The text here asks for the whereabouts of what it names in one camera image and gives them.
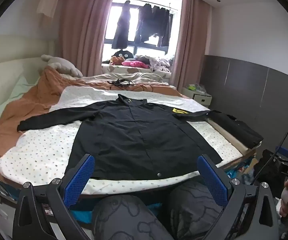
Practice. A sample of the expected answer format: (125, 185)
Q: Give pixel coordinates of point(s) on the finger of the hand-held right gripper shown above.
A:
(284, 152)

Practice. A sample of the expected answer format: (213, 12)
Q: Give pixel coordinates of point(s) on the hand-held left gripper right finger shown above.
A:
(214, 182)

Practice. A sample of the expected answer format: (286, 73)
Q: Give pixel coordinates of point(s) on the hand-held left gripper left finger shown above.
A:
(80, 177)

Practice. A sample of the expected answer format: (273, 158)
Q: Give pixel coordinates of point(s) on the black clothes stack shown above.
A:
(239, 130)

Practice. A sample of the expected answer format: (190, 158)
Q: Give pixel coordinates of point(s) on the black jacket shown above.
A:
(134, 135)

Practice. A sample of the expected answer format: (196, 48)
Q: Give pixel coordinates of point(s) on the black clothes pile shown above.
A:
(266, 165)

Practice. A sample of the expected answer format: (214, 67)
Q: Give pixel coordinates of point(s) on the pile of clothes on sill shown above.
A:
(114, 68)

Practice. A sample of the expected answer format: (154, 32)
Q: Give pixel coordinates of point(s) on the person's right leg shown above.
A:
(191, 205)

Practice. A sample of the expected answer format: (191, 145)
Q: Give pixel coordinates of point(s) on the cream blanket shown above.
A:
(229, 137)

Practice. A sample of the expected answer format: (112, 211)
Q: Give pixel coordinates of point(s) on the white dotted bed sheet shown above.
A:
(38, 152)

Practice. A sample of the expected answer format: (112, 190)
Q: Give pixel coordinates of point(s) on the person's patterned grey knees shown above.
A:
(124, 217)

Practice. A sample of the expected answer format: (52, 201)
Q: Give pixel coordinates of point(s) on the white nightstand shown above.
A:
(199, 97)

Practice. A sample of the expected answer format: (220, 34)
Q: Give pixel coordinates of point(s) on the orange blanket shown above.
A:
(33, 97)

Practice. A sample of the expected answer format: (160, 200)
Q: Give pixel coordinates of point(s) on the clear plastic packaging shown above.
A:
(200, 88)

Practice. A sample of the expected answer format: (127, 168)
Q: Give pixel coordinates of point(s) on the green item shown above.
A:
(191, 87)

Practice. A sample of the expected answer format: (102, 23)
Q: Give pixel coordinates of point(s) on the pale green pillow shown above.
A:
(16, 92)

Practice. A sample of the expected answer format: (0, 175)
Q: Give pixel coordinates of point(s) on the beige patterned duvet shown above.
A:
(124, 76)

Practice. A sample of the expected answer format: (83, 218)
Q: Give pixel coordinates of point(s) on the grey plush toy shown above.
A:
(61, 65)

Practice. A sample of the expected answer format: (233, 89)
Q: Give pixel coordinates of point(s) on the brown plush toy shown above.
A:
(116, 60)

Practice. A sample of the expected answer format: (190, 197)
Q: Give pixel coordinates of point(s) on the pink cloth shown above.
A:
(134, 63)

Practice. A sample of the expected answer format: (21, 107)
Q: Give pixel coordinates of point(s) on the black plush toy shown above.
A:
(122, 54)

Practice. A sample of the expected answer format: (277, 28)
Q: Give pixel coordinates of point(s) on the floral cloth pile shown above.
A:
(161, 62)

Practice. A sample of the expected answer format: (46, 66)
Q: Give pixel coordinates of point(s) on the pink curtain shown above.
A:
(189, 42)
(84, 30)

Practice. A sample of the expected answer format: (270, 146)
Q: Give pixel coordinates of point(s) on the dark hanging garment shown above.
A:
(162, 27)
(144, 22)
(121, 27)

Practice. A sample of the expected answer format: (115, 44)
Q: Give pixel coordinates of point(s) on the window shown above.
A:
(114, 17)

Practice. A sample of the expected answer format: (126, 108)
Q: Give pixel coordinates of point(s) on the cream upholstered bed frame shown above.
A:
(8, 55)

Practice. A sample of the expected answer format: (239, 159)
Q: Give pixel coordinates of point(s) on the clothes rail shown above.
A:
(136, 1)

